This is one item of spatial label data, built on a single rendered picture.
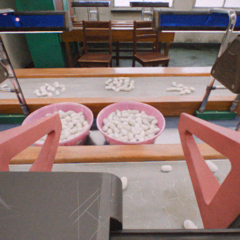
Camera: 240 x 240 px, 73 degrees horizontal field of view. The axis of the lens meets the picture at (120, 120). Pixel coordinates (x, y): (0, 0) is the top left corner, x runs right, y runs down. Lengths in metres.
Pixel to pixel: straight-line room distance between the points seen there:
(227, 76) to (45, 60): 3.11
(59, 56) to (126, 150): 2.76
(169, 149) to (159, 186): 0.12
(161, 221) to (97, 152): 0.25
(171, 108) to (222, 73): 0.53
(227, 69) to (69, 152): 0.45
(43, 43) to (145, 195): 2.97
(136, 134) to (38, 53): 2.83
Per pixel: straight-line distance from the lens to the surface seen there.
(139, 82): 1.03
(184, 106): 0.84
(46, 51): 3.21
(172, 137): 0.74
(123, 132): 0.62
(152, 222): 0.45
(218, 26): 0.88
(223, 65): 0.31
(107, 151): 0.53
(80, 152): 0.53
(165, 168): 0.51
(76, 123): 0.70
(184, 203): 0.49
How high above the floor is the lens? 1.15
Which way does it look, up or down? 37 degrees down
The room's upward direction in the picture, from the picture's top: straight up
